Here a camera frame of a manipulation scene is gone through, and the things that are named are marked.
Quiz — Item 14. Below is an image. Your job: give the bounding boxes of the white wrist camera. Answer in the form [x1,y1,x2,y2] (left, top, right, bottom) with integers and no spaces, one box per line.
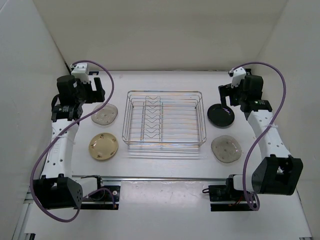
[71,63,91,84]
[228,67,247,88]

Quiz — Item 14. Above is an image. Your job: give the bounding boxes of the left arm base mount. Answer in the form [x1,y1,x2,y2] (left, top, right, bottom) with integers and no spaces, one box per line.
[73,175,121,210]

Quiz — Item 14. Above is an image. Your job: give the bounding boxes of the chrome wire dish rack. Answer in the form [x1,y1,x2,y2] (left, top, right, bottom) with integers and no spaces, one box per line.
[122,90,207,146]

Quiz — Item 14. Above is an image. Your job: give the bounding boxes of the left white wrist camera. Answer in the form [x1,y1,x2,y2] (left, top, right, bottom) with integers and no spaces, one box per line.
[71,63,91,84]

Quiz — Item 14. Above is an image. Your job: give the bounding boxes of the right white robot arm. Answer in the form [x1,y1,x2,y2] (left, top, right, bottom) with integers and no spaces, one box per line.
[218,72,303,200]

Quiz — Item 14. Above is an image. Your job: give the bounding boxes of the black plate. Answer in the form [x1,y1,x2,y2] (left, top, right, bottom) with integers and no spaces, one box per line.
[207,103,235,128]

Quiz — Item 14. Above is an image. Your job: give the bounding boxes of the cream floral plate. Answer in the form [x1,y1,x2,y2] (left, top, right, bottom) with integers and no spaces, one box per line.
[88,132,119,161]

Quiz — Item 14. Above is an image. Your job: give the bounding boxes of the clear glass plate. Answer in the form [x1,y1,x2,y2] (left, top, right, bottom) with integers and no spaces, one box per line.
[211,135,242,164]
[91,103,118,126]

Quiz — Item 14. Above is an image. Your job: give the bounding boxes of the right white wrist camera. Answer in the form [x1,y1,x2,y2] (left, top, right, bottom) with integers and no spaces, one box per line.
[228,67,247,88]

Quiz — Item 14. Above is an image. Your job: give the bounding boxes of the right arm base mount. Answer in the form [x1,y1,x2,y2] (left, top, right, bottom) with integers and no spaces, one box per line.
[202,178,252,212]

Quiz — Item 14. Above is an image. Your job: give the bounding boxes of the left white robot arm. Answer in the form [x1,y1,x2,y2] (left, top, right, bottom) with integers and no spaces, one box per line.
[32,75,105,210]

